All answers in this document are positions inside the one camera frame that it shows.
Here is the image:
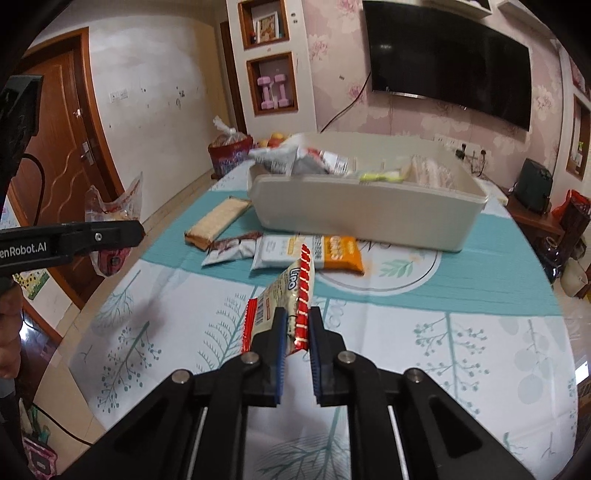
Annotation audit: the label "round nut cake packet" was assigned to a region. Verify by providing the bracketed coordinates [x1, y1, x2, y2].
[84, 173, 143, 277]

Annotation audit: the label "beige wafer bar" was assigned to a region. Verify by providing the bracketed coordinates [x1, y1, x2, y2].
[184, 197, 252, 251]

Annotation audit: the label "red striped Lipo packet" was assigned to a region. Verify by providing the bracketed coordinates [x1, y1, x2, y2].
[242, 259, 315, 354]

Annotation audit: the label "orange white oats bar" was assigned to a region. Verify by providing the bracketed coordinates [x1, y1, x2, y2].
[252, 235, 365, 275]

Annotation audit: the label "clear bag printed wafers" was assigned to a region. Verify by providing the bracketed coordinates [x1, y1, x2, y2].
[409, 155, 456, 190]

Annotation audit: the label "silver white snack bag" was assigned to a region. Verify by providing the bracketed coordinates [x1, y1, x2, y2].
[247, 142, 325, 176]

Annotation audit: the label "green pineapple cake packet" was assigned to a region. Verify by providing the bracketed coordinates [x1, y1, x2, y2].
[359, 170, 406, 183]

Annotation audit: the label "large white biscuit package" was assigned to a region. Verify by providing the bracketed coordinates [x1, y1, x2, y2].
[298, 148, 359, 177]

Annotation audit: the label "person left hand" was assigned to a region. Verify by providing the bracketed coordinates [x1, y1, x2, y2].
[0, 284, 23, 380]

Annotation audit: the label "brown wooden door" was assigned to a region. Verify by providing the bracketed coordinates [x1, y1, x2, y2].
[6, 26, 126, 311]

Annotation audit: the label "teal striped table runner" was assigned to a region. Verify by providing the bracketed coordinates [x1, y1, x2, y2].
[141, 190, 561, 317]

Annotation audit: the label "brown white wrapper packet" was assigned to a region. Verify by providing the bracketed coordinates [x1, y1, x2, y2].
[201, 231, 263, 267]

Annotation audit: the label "white bucket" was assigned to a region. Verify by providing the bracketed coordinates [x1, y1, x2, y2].
[560, 258, 589, 297]

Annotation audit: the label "wooden tv cabinet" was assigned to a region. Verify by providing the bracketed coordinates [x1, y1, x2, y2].
[478, 179, 564, 259]

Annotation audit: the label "white plastic storage bin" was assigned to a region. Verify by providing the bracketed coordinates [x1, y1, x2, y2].
[247, 132, 488, 252]

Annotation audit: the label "fruit bowl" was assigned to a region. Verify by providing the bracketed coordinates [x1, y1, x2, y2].
[256, 132, 287, 148]

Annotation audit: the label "pink dumbbell pair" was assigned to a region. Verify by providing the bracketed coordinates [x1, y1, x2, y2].
[256, 73, 291, 111]

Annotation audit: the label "framed picture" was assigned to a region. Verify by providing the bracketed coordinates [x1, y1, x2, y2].
[254, 11, 280, 44]

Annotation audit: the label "wall power outlet strip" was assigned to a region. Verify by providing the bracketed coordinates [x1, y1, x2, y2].
[434, 133, 491, 159]

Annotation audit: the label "black wall television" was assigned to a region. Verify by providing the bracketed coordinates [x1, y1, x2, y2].
[363, 1, 532, 130]

